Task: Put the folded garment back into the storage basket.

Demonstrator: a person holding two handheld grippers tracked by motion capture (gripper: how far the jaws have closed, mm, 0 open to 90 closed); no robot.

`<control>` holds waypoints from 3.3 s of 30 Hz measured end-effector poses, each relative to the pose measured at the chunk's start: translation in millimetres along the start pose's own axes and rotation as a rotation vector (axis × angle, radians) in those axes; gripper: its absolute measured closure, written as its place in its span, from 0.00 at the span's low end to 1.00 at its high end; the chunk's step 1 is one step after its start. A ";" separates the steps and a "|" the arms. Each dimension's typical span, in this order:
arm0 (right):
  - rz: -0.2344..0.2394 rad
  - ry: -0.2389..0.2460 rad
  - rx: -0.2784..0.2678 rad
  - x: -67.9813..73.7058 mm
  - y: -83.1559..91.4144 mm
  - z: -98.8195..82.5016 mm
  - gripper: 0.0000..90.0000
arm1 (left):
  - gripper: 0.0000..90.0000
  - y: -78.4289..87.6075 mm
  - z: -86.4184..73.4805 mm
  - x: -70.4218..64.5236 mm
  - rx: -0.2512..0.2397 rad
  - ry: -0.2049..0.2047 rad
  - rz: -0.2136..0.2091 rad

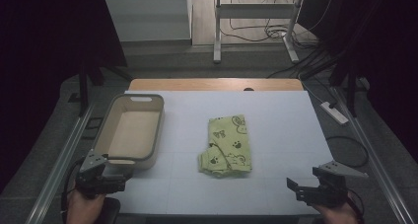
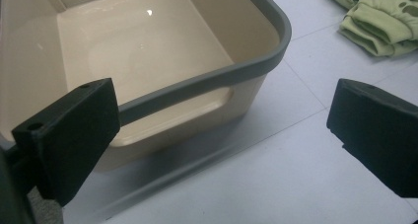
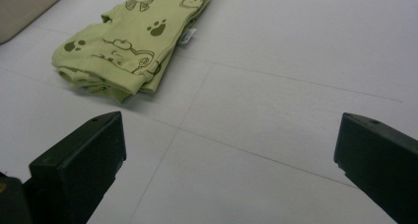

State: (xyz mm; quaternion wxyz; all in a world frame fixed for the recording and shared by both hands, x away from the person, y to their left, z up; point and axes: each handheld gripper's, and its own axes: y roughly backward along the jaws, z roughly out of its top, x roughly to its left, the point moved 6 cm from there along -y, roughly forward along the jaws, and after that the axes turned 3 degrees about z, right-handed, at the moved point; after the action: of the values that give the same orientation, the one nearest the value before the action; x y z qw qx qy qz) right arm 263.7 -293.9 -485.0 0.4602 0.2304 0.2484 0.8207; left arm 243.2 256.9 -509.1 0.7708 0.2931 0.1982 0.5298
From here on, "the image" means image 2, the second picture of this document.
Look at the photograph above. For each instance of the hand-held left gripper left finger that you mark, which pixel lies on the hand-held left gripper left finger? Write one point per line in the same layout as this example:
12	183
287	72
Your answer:
70	141

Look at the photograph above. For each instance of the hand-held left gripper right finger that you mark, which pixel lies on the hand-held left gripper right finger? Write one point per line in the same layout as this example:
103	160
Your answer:
378	136

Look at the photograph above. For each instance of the green printed cloth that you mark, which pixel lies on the green printed cloth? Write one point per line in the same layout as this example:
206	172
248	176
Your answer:
381	23

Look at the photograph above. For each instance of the beige plastic basket grey rim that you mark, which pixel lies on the beige plastic basket grey rim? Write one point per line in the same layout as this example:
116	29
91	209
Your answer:
148	46

